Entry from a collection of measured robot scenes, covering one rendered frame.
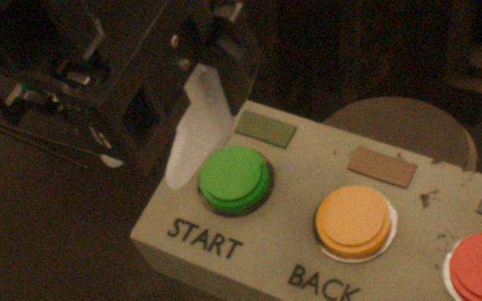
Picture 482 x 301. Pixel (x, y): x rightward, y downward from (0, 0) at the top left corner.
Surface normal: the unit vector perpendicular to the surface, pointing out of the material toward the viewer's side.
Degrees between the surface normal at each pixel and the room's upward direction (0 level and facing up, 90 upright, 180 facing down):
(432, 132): 0
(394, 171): 20
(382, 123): 0
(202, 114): 93
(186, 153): 93
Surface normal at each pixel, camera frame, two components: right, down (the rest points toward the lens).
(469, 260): -0.22, -0.51
